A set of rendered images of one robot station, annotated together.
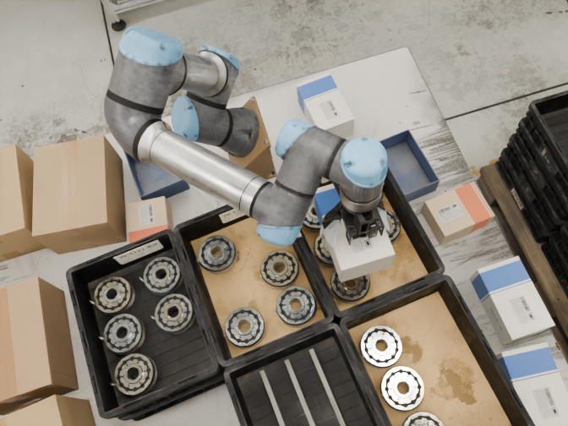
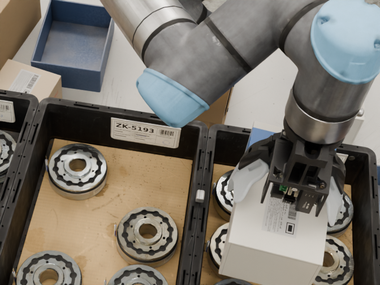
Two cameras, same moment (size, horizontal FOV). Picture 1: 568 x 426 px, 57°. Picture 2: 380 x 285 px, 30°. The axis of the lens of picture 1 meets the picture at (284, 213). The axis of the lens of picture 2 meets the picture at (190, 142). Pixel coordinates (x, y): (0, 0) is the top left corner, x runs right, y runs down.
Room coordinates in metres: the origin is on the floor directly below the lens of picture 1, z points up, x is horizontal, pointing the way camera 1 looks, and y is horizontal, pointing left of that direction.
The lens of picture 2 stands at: (-0.13, -0.10, 1.91)
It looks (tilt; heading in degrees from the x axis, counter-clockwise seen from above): 53 degrees down; 10
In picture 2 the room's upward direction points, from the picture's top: 10 degrees clockwise
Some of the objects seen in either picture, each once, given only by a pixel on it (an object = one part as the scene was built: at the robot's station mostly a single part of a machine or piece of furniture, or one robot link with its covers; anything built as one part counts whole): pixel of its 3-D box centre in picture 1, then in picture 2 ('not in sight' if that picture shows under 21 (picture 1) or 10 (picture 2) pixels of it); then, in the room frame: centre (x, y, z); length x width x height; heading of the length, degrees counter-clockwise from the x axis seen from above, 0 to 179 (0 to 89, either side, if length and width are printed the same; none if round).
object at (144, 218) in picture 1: (151, 227); (18, 105); (0.68, 0.41, 0.74); 0.16 x 0.12 x 0.07; 1
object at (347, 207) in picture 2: not in sight; (325, 206); (0.60, -0.23, 0.86); 0.10 x 0.10 x 0.01
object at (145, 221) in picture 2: (279, 267); (147, 231); (0.44, 0.04, 0.86); 0.05 x 0.05 x 0.01
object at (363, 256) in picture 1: (352, 228); (279, 205); (0.42, -0.14, 1.09); 0.20 x 0.12 x 0.09; 6
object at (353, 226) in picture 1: (359, 211); (303, 156); (0.39, -0.15, 1.25); 0.09 x 0.08 x 0.12; 6
